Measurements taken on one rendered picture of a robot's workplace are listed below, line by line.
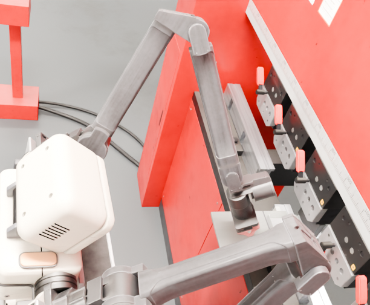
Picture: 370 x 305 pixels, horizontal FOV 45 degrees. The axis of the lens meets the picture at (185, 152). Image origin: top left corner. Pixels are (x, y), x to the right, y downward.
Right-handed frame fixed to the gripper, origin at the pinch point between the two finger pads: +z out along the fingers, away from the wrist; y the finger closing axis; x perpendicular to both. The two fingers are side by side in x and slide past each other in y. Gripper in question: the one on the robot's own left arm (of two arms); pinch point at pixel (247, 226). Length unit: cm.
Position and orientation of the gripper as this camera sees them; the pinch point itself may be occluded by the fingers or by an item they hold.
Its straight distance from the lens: 137.5
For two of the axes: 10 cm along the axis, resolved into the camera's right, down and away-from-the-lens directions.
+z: 2.6, 6.1, 7.5
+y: -1.7, -7.4, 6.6
